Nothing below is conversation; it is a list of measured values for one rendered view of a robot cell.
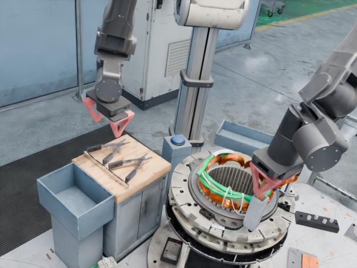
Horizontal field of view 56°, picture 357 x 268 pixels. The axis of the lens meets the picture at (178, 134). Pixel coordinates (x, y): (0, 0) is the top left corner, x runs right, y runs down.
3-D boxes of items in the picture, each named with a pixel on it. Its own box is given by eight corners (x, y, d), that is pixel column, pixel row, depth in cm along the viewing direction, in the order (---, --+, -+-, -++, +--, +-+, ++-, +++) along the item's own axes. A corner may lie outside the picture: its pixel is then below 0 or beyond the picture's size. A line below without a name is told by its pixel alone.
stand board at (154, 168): (117, 204, 84) (117, 197, 82) (71, 166, 93) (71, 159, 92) (170, 170, 97) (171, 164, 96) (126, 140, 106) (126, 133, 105)
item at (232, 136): (269, 201, 131) (293, 141, 115) (264, 219, 122) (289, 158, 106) (209, 178, 137) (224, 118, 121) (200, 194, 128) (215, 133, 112)
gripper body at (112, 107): (111, 117, 80) (111, 91, 76) (84, 98, 85) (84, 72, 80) (131, 108, 85) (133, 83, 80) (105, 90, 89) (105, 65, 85)
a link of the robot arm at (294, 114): (314, 100, 61) (286, 96, 60) (332, 122, 56) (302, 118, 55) (298, 130, 65) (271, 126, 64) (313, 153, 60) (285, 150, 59)
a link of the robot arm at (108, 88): (136, 33, 76) (98, 24, 74) (139, 56, 67) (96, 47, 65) (126, 78, 83) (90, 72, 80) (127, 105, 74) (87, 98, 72)
